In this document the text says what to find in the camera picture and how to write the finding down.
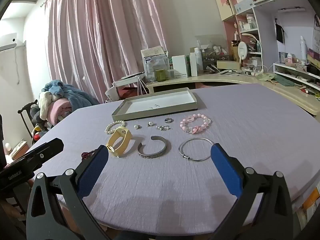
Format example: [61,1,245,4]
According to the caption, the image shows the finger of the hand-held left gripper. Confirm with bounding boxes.
[10,138,64,171]

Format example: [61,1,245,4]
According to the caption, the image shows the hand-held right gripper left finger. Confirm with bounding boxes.
[26,144,110,240]

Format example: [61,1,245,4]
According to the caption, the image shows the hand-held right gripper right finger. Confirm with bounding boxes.
[210,143,294,240]

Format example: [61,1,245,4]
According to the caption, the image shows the dark red bead bracelet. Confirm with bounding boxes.
[81,149,99,160]

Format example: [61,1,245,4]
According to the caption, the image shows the yellow band bracelet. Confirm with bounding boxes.
[106,127,133,158]

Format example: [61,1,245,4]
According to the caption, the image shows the thin silver bangle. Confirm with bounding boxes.
[178,137,214,162]

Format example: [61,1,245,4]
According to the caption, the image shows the white pearl bracelet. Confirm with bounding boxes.
[104,120,127,134]

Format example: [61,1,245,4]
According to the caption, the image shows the engraved silver cuff bangle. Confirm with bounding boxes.
[137,135,171,159]

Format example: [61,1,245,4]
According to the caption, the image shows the grey shallow box tray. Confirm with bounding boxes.
[111,87,198,122]

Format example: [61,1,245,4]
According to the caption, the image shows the pink bead bracelet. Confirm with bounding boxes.
[180,114,211,135]

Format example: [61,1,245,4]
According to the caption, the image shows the black chair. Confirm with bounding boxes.
[17,100,40,140]

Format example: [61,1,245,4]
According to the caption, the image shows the purple tablecloth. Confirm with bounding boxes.
[24,84,320,235]

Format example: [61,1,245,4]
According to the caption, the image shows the pile of folded blankets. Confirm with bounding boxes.
[39,80,100,128]

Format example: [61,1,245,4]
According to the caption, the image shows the beige curved desk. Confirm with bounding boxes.
[146,72,320,117]

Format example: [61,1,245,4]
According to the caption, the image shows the white folding stand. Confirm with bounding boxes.
[111,71,147,100]

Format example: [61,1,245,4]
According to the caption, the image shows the beige flat box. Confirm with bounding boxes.
[217,60,240,70]

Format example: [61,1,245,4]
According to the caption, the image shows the white square bottle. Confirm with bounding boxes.
[189,52,198,77]

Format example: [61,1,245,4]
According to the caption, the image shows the white carton box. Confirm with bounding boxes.
[172,55,188,78]

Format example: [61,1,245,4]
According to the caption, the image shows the white air conditioner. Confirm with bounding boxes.
[0,32,18,52]

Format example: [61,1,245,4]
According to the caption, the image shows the clear acrylic cosmetics organizer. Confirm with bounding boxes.
[195,35,229,70]

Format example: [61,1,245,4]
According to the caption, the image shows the white spray bottle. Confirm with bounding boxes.
[194,47,203,70]

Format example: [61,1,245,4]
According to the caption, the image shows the round white mirror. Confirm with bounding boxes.
[237,41,248,68]

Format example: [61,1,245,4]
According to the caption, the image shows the pink curtain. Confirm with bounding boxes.
[41,0,175,103]

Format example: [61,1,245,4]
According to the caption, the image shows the clear plastic document bag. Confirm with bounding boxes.
[141,46,170,80]

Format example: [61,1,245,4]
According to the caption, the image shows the white desk lamp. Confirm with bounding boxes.
[241,33,263,55]

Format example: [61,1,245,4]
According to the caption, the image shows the white wall shelf unit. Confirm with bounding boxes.
[210,0,320,90]

